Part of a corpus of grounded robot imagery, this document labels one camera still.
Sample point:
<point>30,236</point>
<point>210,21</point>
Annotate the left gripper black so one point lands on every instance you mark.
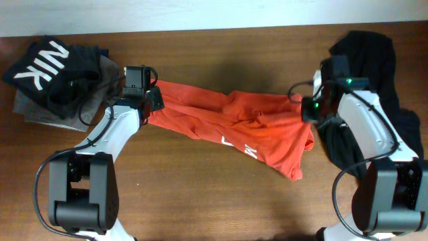
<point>158,100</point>

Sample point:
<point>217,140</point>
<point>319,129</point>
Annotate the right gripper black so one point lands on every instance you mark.
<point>306,112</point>

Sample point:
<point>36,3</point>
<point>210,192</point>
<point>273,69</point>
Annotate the red printed t-shirt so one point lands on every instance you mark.
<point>266,127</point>

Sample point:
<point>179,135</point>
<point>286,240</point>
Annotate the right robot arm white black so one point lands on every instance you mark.
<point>391,200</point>

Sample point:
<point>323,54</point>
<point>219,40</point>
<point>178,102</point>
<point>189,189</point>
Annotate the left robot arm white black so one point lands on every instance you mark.
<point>83,199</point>

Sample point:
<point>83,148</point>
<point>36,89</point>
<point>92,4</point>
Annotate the black crumpled garment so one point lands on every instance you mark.
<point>370,55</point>

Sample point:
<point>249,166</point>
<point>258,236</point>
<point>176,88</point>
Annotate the dark folded garment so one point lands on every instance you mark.
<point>81,74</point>

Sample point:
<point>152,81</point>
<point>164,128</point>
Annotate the black shirt white letters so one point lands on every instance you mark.
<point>37,69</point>

